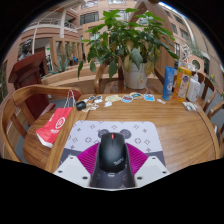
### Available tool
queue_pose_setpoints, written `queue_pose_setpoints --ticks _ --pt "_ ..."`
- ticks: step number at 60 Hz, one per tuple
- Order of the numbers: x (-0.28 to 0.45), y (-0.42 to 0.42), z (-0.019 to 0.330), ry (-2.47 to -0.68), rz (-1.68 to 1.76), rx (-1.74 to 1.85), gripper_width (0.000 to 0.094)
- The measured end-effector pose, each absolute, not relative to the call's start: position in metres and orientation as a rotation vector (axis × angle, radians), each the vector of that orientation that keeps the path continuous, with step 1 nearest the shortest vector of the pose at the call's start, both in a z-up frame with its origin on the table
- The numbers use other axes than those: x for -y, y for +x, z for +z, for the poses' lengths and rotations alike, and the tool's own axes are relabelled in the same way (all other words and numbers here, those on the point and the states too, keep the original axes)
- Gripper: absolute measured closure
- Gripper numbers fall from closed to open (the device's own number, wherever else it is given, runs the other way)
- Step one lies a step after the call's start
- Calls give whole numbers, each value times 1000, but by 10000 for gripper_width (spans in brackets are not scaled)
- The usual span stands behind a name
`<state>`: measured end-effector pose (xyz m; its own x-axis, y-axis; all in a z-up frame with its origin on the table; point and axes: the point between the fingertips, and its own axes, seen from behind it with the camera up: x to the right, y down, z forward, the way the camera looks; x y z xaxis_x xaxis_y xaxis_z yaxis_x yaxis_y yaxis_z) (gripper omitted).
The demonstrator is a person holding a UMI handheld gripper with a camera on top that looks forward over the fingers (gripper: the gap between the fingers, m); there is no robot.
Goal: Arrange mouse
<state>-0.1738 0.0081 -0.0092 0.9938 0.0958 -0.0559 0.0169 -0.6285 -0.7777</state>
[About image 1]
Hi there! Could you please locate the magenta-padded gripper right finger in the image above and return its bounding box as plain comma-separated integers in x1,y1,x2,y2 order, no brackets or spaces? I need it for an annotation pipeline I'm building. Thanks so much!
125,143,171,188

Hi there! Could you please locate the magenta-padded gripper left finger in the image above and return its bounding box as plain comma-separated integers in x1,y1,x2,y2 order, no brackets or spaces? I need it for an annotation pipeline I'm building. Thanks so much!
53,142,101,188

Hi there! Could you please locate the blue tube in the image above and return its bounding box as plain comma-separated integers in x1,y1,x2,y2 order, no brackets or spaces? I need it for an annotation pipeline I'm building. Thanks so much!
162,65,177,102

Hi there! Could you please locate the pale yellow sticker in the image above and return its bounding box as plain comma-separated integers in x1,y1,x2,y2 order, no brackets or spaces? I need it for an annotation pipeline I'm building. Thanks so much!
104,94,122,103

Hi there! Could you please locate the dark bust statue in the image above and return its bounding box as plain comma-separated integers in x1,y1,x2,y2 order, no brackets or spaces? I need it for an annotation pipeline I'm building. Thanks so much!
17,39,34,62

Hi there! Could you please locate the blue and white sticker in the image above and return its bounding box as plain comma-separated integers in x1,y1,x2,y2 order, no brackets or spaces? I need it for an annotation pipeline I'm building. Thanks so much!
143,93,156,102

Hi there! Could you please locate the white cutout sticker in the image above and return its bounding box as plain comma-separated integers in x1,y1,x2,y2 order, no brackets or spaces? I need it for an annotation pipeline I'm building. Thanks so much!
81,102,100,113

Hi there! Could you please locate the dark red wooden pedestal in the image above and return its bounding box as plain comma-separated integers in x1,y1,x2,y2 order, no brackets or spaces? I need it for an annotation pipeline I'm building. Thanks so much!
8,50,56,126

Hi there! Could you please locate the white sculpture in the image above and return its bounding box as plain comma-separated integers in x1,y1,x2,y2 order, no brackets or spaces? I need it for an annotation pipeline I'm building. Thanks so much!
181,44,193,63

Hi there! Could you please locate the small black round object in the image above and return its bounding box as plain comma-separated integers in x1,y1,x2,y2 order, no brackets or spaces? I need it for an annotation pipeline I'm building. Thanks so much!
75,100,87,112

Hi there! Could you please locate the sunglasses sticker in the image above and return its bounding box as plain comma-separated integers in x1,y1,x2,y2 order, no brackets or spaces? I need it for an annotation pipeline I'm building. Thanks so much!
87,94,104,103

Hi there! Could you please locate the white pump bottle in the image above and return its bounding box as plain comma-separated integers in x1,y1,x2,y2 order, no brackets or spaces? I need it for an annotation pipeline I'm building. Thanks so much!
185,69,202,103

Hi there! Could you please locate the blue and red sticker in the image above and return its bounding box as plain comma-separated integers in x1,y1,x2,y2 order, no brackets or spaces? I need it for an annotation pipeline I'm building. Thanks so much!
121,94,134,104

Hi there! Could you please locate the crumpled clear plastic wrapper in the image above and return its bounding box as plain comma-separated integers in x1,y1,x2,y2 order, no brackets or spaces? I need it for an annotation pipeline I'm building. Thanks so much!
182,100,198,112

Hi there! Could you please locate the green plant in white pot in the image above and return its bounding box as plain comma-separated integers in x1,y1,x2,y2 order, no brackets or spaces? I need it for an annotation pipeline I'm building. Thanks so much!
77,8,179,90

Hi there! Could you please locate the red paper bag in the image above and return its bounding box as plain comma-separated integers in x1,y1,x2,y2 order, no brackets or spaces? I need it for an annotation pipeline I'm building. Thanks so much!
35,89,76,149

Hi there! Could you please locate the black computer mouse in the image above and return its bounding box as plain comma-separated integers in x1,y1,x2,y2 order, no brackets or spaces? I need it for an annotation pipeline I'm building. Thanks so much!
97,132,128,174

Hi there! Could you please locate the agave plant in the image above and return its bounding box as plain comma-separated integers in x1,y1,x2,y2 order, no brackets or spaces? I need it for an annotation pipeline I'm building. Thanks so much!
49,54,71,75

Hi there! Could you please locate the yellow bottle with orange cap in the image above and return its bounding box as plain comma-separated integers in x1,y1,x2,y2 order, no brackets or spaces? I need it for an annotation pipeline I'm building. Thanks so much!
172,59,193,103

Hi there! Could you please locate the white and grey mouse pad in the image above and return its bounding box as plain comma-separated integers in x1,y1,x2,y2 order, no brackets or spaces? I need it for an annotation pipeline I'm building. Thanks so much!
58,119,166,189

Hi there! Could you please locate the blue and brown sticker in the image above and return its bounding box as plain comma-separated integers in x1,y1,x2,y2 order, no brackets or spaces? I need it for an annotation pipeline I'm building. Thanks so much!
129,91,144,100

